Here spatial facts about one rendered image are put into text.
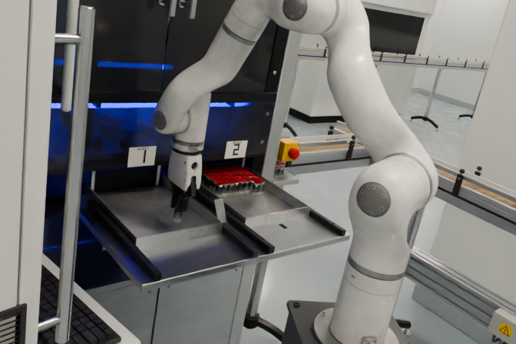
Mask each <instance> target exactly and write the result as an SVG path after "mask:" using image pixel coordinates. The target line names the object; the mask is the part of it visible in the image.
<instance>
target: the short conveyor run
mask: <svg viewBox="0 0 516 344"><path fill-rule="evenodd" d="M329 129H330V131H329V132H328V135H322V136H309V137H291V138H292V139H293V140H295V141H298V142H299V157H298V158H297V159H296V160H293V161H285V162H284V163H285V168H284V170H285V171H286V172H288V173H290V174H292V175H297V174H308V173H315V172H322V171H328V170H340V169H346V168H353V167H364V166H369V164H370V160H371V155H370V154H369V152H368V151H367V150H366V148H365V147H364V146H363V145H362V144H360V143H361V142H360V141H359V140H358V139H357V138H356V136H355V135H354V134H335V135H334V134H333V131H332V130H333V129H334V126H332V125H330V126H329ZM344 138H352V139H344ZM333 139H342V140H333ZM322 140H326V141H322ZM300 141H310V142H300Z"/></svg>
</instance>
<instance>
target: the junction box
mask: <svg viewBox="0 0 516 344"><path fill-rule="evenodd" d="M488 331H489V332H490V333H492V334H494V335H495V336H497V337H498V338H499V339H501V340H503V341H505V342H506V343H507V344H516V317H515V316H513V315H511V314H510V313H508V312H506V311H505V310H503V309H501V308H500V309H497V310H495V311H494V313H493V316H492V318H491V321H490V324H489V326H488Z"/></svg>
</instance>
